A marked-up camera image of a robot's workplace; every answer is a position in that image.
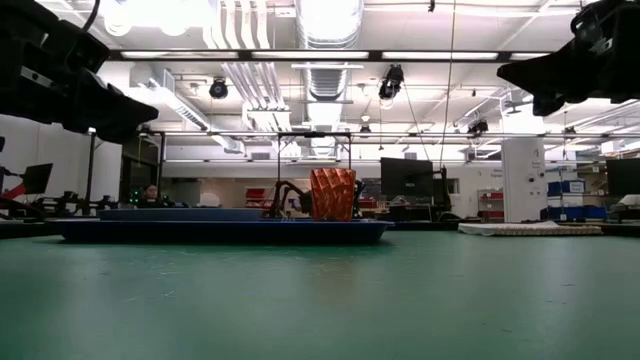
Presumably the blue storage bin shelf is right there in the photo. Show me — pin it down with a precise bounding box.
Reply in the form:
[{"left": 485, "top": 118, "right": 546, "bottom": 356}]
[{"left": 546, "top": 178, "right": 610, "bottom": 223}]

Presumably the white flat board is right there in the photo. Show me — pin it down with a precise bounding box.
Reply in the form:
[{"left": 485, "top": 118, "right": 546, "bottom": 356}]
[{"left": 458, "top": 221, "right": 604, "bottom": 237}]

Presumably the orange faceted plastic cup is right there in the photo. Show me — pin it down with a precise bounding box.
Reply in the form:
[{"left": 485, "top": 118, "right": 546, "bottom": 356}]
[{"left": 309, "top": 168, "right": 357, "bottom": 223}]

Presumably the black vertical post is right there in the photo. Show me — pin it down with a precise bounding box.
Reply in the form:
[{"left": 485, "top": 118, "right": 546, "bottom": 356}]
[{"left": 85, "top": 127, "right": 98, "bottom": 204}]

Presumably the black computer monitor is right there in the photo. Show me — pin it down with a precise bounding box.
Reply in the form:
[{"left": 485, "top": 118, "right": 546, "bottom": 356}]
[
  {"left": 606, "top": 158, "right": 640, "bottom": 199},
  {"left": 22, "top": 163, "right": 54, "bottom": 195},
  {"left": 380, "top": 157, "right": 434, "bottom": 198}
]

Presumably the person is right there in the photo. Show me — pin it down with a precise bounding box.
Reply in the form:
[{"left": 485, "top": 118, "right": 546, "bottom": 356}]
[{"left": 139, "top": 183, "right": 164, "bottom": 209}]

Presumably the black metal rig frame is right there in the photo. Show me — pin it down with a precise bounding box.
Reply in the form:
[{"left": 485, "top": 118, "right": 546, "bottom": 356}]
[{"left": 276, "top": 131, "right": 353, "bottom": 216}]

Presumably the white square pillar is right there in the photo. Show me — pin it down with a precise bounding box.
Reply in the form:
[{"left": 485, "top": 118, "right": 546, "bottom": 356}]
[{"left": 501, "top": 137, "right": 548, "bottom": 224}]

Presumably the navy blue tray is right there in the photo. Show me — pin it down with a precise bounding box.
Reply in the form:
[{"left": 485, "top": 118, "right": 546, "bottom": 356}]
[{"left": 55, "top": 218, "right": 395, "bottom": 246}]

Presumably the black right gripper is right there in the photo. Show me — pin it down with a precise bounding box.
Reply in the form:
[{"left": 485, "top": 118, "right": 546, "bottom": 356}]
[{"left": 497, "top": 42, "right": 640, "bottom": 117}]

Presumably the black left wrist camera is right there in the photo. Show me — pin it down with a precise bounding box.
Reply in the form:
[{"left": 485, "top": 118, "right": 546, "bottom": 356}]
[{"left": 49, "top": 32, "right": 111, "bottom": 76}]

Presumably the silver ceiling air duct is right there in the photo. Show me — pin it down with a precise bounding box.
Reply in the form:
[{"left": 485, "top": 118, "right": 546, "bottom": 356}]
[{"left": 294, "top": 0, "right": 365, "bottom": 157}]

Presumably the long overhead light bar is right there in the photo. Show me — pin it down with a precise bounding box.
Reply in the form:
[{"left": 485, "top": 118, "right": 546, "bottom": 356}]
[{"left": 107, "top": 48, "right": 551, "bottom": 63}]

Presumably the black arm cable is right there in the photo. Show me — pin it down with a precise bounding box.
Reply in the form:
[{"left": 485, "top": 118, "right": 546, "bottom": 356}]
[{"left": 82, "top": 0, "right": 102, "bottom": 32}]

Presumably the red bin shelf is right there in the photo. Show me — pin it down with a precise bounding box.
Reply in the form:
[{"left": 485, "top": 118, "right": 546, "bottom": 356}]
[{"left": 477, "top": 188, "right": 505, "bottom": 221}]

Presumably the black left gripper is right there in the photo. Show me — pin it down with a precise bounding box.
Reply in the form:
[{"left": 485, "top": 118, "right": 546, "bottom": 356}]
[{"left": 0, "top": 49, "right": 160, "bottom": 145}]

